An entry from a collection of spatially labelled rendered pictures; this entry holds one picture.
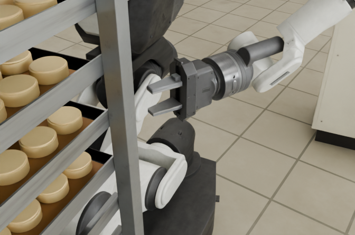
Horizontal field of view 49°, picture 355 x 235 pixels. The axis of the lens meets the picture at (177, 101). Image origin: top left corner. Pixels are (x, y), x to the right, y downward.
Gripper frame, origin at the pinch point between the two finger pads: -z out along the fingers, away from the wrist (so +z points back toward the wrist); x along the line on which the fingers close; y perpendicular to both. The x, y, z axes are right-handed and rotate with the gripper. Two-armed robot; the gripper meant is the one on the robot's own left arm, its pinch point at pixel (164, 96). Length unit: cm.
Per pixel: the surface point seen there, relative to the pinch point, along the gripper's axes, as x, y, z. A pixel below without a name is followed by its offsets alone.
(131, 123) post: 3.2, 7.8, -10.8
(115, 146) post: -1.0, 6.7, -13.4
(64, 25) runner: 21.1, 9.1, -19.0
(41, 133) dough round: 5.1, 5.4, -23.4
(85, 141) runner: 3.9, 8.9, -18.6
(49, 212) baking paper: -5.8, 9.1, -25.6
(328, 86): -50, -33, 107
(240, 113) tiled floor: -83, -73, 96
